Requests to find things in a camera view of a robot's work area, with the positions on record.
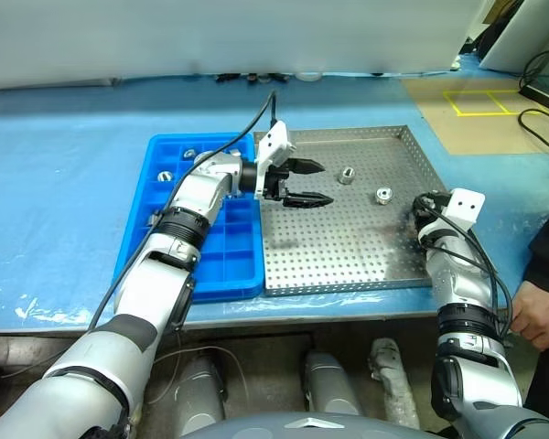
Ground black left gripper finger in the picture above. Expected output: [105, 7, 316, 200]
[282, 190, 335, 210]
[288, 156, 327, 177]

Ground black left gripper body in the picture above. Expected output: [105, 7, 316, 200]
[264, 158, 295, 203]

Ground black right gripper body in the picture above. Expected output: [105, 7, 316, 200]
[411, 194, 442, 221]

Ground perforated steel tray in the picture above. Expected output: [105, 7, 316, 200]
[252, 123, 449, 298]

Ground blue compartment tray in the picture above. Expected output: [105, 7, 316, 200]
[112, 132, 265, 304]

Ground person bare hand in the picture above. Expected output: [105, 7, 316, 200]
[507, 281, 549, 352]

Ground brown cardboard sheet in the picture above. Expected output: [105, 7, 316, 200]
[402, 75, 549, 159]

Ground flat black device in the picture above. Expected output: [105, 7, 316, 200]
[519, 81, 549, 113]

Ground grey wrapped table leg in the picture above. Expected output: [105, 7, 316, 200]
[369, 337, 422, 431]

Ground grey rounded robot leg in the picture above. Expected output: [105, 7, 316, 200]
[299, 349, 362, 417]
[171, 354, 228, 435]

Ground white leaning panel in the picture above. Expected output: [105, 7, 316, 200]
[478, 0, 549, 77]

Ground blue table cover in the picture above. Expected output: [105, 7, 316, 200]
[0, 52, 549, 330]

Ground grey robot torso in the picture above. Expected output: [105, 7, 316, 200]
[178, 411, 431, 439]

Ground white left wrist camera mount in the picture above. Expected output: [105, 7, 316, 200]
[253, 119, 296, 200]

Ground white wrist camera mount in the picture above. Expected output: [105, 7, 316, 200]
[438, 187, 486, 228]
[253, 119, 296, 200]

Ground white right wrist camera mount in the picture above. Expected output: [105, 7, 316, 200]
[438, 187, 486, 228]

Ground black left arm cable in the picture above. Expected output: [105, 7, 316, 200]
[86, 90, 279, 333]

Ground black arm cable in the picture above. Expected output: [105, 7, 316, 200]
[414, 191, 516, 339]
[86, 90, 279, 333]

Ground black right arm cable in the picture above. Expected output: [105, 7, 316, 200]
[414, 191, 516, 339]

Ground black looped floor cable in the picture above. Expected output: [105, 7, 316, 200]
[516, 108, 549, 159]
[519, 48, 549, 92]

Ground thin grey wire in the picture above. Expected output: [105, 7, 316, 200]
[145, 345, 253, 406]

